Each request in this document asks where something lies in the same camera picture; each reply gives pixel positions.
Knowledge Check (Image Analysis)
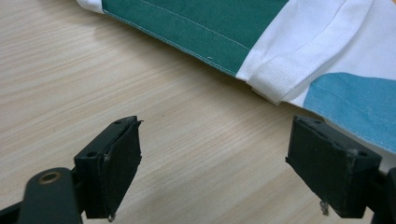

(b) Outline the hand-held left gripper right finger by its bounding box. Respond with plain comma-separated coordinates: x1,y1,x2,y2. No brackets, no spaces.
285,115,383,219

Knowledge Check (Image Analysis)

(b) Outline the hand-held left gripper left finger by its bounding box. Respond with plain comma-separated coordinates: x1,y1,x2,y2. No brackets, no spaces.
74,115,144,220

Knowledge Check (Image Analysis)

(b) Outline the white green blue shirt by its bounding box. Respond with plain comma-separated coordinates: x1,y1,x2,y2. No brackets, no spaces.
76,0,396,174

